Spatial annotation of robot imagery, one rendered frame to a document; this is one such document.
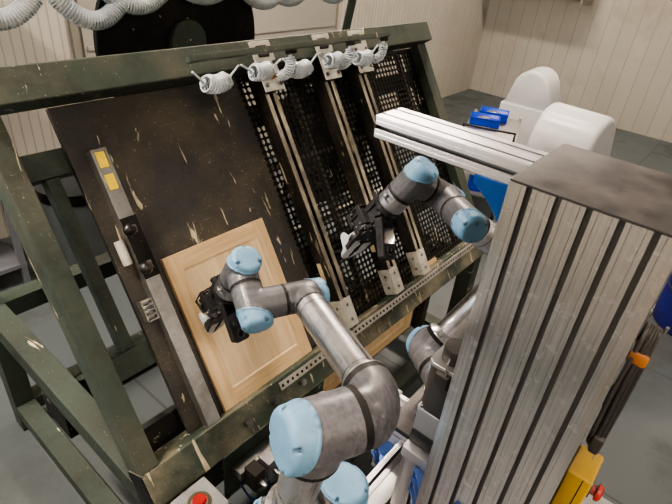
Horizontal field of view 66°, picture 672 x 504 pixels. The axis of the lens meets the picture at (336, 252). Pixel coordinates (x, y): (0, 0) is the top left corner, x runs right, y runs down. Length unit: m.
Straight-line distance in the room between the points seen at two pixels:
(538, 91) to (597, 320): 5.58
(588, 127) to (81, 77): 3.52
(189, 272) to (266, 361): 0.45
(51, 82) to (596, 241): 1.43
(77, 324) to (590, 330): 1.30
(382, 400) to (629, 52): 8.78
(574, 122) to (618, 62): 5.13
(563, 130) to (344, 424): 3.73
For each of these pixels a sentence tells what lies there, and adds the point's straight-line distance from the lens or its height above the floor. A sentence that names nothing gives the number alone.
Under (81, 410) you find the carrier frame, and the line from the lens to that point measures 2.14.
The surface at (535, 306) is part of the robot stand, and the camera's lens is 0.92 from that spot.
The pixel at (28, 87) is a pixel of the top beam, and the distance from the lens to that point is 1.68.
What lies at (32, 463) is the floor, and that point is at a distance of 3.09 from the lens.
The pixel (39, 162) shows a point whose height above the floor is 1.67.
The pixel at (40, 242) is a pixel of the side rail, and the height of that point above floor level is 1.53.
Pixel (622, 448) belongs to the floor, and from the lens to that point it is 3.50.
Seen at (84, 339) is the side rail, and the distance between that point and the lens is 1.65.
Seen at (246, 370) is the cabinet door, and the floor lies 0.96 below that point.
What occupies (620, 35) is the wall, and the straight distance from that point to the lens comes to 9.45.
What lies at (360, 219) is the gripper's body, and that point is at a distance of 1.38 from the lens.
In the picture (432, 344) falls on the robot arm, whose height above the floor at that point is 1.27.
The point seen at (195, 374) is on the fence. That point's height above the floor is 1.05.
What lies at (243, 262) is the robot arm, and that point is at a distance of 1.19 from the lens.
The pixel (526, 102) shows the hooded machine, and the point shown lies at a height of 0.84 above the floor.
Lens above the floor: 2.33
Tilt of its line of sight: 32 degrees down
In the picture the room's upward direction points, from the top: 6 degrees clockwise
